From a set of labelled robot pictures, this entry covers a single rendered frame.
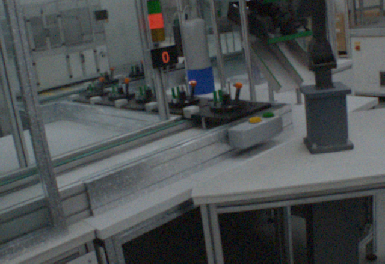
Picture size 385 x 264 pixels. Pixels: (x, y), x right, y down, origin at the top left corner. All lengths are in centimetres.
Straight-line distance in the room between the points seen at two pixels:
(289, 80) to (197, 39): 87
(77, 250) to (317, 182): 67
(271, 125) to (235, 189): 37
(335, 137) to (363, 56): 439
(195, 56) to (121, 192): 151
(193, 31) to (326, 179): 156
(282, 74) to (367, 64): 397
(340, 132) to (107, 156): 77
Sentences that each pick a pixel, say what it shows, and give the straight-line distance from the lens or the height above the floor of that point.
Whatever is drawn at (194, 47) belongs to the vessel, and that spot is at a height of 114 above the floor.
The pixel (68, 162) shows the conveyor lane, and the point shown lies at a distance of 149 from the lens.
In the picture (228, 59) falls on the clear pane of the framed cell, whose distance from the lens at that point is 292.
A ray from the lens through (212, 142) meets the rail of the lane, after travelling 148.
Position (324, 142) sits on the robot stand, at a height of 89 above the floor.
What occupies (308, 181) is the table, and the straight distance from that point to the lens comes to 130.
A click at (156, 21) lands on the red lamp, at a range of 166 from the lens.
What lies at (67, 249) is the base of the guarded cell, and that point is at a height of 83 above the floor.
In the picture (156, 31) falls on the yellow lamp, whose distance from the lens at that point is 166.
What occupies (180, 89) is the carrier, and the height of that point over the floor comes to 103.
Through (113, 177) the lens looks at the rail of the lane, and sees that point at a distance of 126.
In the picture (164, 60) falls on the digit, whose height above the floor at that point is 119.
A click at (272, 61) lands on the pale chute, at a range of 197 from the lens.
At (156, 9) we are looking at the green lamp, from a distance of 166.
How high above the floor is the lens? 136
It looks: 14 degrees down
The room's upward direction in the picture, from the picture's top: 8 degrees counter-clockwise
